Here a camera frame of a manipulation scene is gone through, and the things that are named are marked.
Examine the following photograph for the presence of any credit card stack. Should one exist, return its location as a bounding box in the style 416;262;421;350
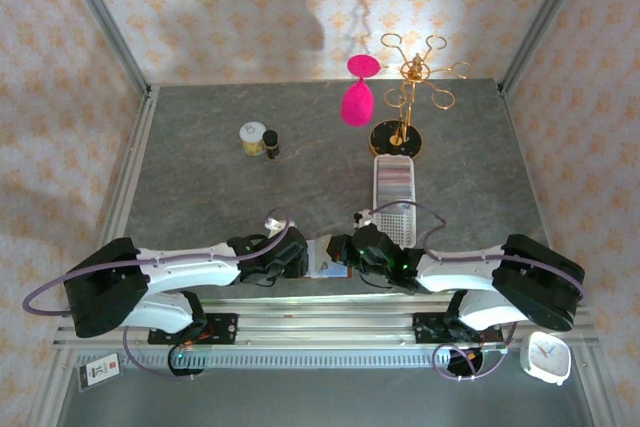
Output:
377;159;415;201

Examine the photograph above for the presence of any white plastic mesh basket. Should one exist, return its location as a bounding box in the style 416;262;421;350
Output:
372;154;419;248

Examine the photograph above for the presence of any small dark bottle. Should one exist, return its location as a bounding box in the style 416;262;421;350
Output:
261;129;282;164

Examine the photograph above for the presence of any white-lid tin can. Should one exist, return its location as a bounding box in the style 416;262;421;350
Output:
238;120;266;158

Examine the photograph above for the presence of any pink wine glass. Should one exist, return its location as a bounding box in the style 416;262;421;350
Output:
339;53;390;128

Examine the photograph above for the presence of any white alarm clock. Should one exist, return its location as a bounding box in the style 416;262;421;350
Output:
518;330;572;387

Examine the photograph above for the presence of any white label tag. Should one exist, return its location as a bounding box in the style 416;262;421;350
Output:
77;354;123;391

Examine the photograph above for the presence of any aluminium front rail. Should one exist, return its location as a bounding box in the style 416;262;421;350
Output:
52;296;599;349

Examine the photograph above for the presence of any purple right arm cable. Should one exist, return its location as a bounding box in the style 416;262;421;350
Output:
369;200;587;382

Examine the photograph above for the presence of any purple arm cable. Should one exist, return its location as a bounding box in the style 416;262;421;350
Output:
369;200;587;382
22;206;292;382

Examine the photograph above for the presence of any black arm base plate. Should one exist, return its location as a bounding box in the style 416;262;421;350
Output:
412;313;504;346
148;313;239;347

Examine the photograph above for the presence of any grey slotted cable duct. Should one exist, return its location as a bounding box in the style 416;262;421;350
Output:
122;348;504;371

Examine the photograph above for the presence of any gold wire glass rack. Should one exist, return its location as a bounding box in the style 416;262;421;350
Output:
368;32;474;158

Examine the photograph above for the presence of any aluminium side rail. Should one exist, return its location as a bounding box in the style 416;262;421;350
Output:
97;85;162;248

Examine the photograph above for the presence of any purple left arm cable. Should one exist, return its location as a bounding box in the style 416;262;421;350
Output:
22;206;292;382

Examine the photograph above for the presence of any aluminium frame rail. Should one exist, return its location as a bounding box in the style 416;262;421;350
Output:
37;346;81;427
572;344;626;427

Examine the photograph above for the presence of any aluminium corner post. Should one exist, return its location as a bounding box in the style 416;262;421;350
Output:
52;0;154;98
497;0;596;98

